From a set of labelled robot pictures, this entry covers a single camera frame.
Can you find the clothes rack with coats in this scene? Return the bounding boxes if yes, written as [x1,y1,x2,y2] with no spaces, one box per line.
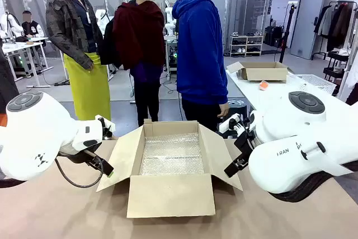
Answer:
[310,0,358,61]

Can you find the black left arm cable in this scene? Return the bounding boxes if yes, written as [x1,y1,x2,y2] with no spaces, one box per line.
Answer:
[54,157,105,189]

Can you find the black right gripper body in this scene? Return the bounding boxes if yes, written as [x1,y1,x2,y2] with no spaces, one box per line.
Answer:
[233,128,257,164]

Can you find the person in blue hoodie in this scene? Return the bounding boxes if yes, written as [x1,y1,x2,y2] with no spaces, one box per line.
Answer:
[172,0,230,133]

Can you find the camo jacket person right forearm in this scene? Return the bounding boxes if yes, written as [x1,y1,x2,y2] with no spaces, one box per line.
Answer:
[65,39,95,68]

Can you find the white shoe rack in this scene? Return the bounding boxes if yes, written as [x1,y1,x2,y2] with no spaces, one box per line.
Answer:
[229,34,264,57]

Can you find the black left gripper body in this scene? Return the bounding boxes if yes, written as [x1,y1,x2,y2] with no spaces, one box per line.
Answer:
[80,149,103,168]

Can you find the person in camo jacket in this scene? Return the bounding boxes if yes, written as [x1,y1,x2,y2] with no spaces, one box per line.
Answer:
[45,0,103,71]

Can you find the white plastic basket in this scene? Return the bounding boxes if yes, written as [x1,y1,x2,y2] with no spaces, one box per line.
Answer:
[293,74,337,97]

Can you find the seated person in varsity jacket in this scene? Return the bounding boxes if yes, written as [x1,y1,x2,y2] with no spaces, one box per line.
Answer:
[21,10,46,79]

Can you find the clear bubble wrap sheet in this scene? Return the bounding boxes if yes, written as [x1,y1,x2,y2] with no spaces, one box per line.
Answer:
[139,132,205,177]

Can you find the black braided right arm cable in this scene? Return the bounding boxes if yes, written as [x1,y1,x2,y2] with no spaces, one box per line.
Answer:
[267,162,358,203]

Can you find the black equipment cases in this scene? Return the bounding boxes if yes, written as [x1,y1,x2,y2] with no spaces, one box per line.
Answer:
[263,25,286,48]

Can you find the white side table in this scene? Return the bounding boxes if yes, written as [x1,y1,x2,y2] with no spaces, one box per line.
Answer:
[225,65,358,116]

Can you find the dark grey stool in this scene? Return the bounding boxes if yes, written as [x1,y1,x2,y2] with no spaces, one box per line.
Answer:
[228,99,249,120]

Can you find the black tripod stand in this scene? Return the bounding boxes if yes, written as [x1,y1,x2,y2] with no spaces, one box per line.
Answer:
[279,3,298,64]

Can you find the shallow cardboard box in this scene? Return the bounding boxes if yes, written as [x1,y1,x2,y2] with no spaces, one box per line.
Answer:
[226,61,289,83]

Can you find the black utility cart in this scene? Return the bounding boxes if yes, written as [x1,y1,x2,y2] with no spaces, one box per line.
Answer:
[322,50,350,95]

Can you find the blue hoodie person right forearm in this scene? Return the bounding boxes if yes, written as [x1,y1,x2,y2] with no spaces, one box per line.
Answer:
[211,62,229,106]

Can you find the grey door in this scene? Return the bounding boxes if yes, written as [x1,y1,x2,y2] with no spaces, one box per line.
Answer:
[290,0,327,60]

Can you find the open brown cardboard box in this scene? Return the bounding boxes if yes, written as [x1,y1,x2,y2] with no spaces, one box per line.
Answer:
[96,119,243,219]

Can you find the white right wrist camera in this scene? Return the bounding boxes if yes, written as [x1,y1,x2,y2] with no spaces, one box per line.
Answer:
[219,113,250,135]

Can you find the white desk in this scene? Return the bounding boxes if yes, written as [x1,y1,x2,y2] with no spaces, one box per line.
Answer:
[0,36,54,88]

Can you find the blue hoodie person right hand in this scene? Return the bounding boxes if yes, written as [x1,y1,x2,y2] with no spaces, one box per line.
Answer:
[218,103,230,118]

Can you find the black bag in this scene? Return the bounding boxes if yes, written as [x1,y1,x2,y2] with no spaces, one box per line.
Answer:
[100,17,121,68]

